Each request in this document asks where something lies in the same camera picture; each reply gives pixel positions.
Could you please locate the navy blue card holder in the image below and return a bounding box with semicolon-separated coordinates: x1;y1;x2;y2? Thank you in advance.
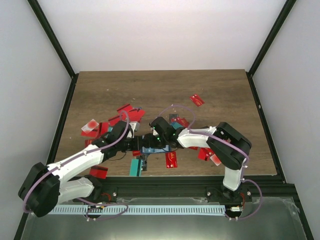
140;145;172;155

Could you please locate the teal card black stripe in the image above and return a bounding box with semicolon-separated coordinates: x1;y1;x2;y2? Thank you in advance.
129;158;143;177

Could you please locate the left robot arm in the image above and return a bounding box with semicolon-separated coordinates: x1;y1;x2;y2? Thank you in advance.
18;121;140;217

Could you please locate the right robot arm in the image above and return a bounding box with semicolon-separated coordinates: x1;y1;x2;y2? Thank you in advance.
141;117;252;202

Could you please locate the red VIP card centre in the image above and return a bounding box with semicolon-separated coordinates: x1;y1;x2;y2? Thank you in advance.
165;151;178;169

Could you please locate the black card upper centre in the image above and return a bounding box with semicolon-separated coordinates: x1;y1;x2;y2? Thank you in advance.
169;113;179;122

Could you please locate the red striped card top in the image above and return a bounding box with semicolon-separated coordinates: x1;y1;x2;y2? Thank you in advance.
117;103;134;114

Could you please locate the red card front left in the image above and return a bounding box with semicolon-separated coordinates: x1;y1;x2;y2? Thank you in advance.
89;165;108;179

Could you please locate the white red dot card left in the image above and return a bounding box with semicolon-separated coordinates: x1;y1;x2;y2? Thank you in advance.
81;119;99;134

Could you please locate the white red dot card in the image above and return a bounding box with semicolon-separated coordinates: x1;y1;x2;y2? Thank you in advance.
210;154;222;166
81;119;99;134

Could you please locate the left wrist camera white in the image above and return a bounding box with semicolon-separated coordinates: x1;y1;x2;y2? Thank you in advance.
129;121;140;132

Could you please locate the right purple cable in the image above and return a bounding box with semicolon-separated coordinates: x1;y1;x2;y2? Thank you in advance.
156;104;263;222

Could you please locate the white slotted cable duct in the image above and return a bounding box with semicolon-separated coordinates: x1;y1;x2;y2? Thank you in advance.
49;204;226;216

